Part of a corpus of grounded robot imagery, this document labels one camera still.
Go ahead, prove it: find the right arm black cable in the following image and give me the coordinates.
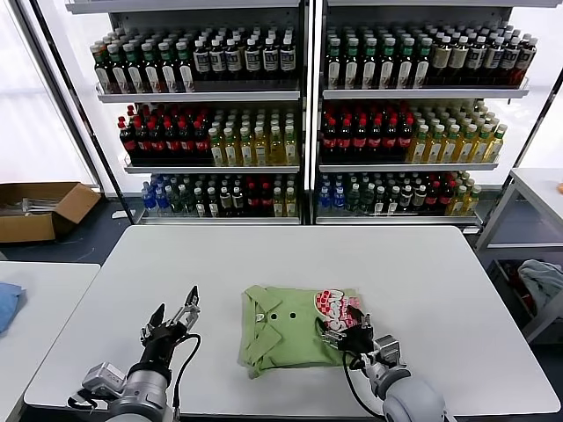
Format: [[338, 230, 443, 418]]
[[341, 351, 388, 417]]

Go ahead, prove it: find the brown cardboard box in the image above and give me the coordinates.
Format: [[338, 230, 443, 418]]
[[0, 181, 102, 244]]

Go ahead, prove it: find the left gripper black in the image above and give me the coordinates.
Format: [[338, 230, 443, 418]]
[[140, 284, 202, 375]]

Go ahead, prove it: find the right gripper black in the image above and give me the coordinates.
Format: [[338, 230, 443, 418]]
[[313, 309, 377, 353]]

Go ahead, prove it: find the blue folded cloth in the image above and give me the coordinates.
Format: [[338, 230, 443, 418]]
[[0, 281, 28, 336]]

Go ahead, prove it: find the clear plastic packaging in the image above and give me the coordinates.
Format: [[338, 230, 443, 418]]
[[0, 196, 67, 217]]

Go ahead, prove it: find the red cloth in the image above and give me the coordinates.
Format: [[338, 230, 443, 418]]
[[505, 262, 537, 316]]

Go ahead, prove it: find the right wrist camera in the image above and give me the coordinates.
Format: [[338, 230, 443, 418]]
[[373, 334, 404, 366]]

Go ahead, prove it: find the red cap cola bottle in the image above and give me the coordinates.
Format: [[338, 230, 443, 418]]
[[118, 121, 135, 163], [163, 120, 180, 163], [439, 179, 454, 215], [148, 120, 165, 163], [193, 119, 211, 163], [321, 117, 339, 162], [426, 179, 441, 215], [245, 182, 260, 216], [337, 117, 355, 162], [258, 182, 273, 216], [178, 120, 195, 163], [382, 117, 399, 162], [367, 117, 384, 162], [397, 116, 414, 162], [133, 120, 150, 163], [352, 117, 369, 162]]

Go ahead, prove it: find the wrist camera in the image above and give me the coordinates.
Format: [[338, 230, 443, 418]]
[[65, 360, 128, 410], [373, 334, 404, 366]]

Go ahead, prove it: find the green polo shirt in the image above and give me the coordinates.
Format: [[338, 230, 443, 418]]
[[237, 284, 375, 380]]

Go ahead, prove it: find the white label dark drink bottle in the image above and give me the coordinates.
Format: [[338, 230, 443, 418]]
[[208, 38, 227, 81], [279, 37, 296, 81], [224, 38, 243, 81], [262, 37, 280, 81], [483, 36, 504, 85], [244, 38, 262, 81], [466, 35, 486, 85], [193, 39, 211, 81], [515, 39, 537, 87], [500, 38, 521, 86]]

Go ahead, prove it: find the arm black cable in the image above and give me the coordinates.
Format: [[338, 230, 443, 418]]
[[171, 332, 203, 410], [341, 351, 388, 417]]

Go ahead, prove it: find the beige label dark drink bottle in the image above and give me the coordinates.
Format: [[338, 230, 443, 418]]
[[431, 35, 452, 85], [449, 35, 470, 85]]

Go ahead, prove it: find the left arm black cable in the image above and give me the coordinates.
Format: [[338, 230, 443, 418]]
[[171, 332, 203, 410]]

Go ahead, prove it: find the dark window frame post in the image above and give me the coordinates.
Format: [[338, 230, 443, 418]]
[[12, 0, 137, 219]]

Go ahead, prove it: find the metal beverage shelf unit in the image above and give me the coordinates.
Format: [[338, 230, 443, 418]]
[[310, 0, 531, 228], [65, 0, 314, 226]]

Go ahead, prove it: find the green cap dark tea bottle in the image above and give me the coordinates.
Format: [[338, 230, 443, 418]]
[[92, 45, 113, 94], [141, 41, 162, 94], [157, 40, 179, 93], [175, 40, 195, 93], [377, 37, 397, 89], [342, 37, 362, 89], [325, 37, 344, 89], [360, 37, 379, 89], [106, 43, 128, 94], [122, 42, 145, 94], [413, 37, 433, 89], [395, 37, 415, 89]]

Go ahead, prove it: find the pale blue crumpled cloth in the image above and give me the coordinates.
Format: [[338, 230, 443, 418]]
[[517, 258, 563, 309]]

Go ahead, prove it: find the white frame side table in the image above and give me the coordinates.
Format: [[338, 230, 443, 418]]
[[474, 167, 563, 265]]

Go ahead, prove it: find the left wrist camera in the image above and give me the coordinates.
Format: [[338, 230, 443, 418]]
[[65, 360, 128, 410]]

